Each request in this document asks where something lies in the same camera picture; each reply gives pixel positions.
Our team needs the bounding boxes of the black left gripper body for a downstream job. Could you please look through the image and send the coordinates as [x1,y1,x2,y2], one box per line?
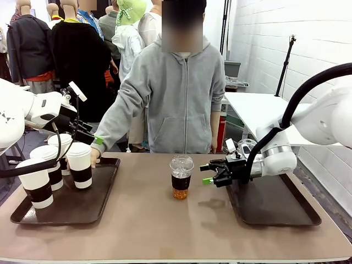
[52,106,94,145]

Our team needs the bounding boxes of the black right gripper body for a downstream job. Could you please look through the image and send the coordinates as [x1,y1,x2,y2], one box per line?
[224,157,249,185]

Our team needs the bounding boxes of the white paper coffee cup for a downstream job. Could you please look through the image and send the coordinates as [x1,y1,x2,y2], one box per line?
[47,133,73,177]
[65,142,93,190]
[15,158,54,210]
[29,145,64,191]

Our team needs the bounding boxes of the clear plastic domed cup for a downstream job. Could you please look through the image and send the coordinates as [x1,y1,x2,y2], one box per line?
[236,139,259,155]
[169,155,195,201]

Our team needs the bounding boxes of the person's right forearm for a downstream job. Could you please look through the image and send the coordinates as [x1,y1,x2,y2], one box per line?
[92,107,130,155]

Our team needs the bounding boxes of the dark brown serving tray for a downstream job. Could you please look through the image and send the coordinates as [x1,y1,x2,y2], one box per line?
[10,157,121,226]
[225,173,322,227]

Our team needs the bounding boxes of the tray of clutter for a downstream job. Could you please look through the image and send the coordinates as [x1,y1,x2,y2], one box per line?
[224,76,250,93]

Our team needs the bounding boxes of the person's right hand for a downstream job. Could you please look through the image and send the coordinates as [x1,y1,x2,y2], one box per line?
[90,147,102,169]

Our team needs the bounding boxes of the red bag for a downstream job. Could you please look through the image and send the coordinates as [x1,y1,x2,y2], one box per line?
[216,115,227,152]

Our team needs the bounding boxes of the mannequin in black coat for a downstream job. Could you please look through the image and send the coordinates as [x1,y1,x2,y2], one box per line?
[51,0,116,123]

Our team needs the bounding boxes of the white side table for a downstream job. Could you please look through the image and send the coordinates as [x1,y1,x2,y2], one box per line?
[222,92,344,148]

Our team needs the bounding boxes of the person in grey hoodie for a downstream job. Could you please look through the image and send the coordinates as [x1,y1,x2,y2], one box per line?
[92,0,227,155]

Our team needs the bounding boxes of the mannequin in dark jacket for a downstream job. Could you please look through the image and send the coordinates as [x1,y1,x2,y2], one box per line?
[6,0,55,95]

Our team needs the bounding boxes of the white hooded jacket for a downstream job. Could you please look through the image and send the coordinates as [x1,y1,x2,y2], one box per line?
[111,24,146,83]

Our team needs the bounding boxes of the grey-green jacket mannequin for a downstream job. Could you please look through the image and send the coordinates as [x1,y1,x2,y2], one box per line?
[98,5,122,63]

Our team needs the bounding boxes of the grey plastic bin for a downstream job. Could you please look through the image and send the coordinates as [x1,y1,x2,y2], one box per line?
[224,60,241,78]

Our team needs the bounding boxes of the person in blue shirt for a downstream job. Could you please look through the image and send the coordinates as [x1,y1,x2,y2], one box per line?
[76,0,106,41]

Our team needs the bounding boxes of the mannequin with yellow collar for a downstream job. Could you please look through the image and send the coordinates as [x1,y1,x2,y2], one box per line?
[46,2,64,30]

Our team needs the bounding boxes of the black tripod stand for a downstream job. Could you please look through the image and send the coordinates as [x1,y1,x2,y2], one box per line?
[274,35,297,97]

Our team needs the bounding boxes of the mannequin in white shirt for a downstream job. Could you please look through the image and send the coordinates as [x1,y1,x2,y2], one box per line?
[138,0,163,48]

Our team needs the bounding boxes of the green bucket hat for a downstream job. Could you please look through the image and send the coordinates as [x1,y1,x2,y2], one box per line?
[116,0,147,27]

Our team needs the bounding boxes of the black vertical poles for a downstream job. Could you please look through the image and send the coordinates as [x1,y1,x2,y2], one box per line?
[219,0,232,61]

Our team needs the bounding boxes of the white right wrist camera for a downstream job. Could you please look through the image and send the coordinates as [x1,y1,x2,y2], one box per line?
[225,138,251,160]

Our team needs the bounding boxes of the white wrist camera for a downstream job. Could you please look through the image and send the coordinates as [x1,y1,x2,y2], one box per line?
[60,81,88,107]
[225,138,251,160]

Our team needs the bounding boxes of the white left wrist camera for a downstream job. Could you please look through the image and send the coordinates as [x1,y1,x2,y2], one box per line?
[60,81,88,107]

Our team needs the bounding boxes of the black left arm hose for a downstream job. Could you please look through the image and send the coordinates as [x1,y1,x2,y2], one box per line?
[0,122,62,179]

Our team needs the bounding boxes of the black arm hose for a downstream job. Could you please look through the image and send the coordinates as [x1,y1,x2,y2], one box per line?
[241,62,352,184]
[0,122,62,179]

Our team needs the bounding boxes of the black right arm hose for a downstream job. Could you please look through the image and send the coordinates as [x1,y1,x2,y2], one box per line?
[241,62,352,184]

